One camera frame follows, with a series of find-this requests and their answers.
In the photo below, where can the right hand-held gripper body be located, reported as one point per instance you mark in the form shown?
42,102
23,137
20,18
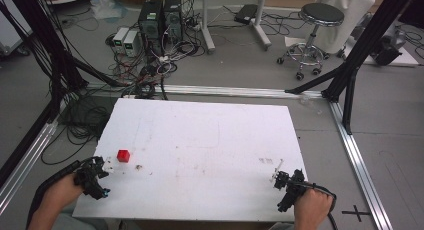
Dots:
290,190

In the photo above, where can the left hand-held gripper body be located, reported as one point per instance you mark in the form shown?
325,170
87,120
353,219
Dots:
89,180

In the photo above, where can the red cube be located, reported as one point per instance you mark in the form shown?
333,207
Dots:
123,156

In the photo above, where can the person's right hand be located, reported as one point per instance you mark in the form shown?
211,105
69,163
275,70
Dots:
311,208

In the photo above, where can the person's left hand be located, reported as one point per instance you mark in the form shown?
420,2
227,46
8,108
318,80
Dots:
61,195

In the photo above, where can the white foam board table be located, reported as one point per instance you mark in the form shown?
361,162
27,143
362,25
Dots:
206,150

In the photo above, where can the white bench power supply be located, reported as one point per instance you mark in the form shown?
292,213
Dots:
120,37
130,43

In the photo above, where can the black computer tower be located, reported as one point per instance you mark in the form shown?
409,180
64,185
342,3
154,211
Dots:
150,26
173,20

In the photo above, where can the black round swivel stool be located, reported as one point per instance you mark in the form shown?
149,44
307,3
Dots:
316,26

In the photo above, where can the white table leg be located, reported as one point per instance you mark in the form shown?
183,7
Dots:
206,23
261,20

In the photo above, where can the clear plastic bag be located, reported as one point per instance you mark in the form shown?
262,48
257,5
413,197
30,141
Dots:
106,8

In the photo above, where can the black flat box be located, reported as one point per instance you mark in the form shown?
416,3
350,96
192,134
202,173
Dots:
246,14

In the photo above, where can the black device on white board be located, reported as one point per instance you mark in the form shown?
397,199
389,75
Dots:
388,48

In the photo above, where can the white cloth cover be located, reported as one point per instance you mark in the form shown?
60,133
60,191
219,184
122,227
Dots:
346,16

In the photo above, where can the aluminium floor rail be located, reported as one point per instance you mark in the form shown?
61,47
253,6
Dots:
360,163
240,91
26,156

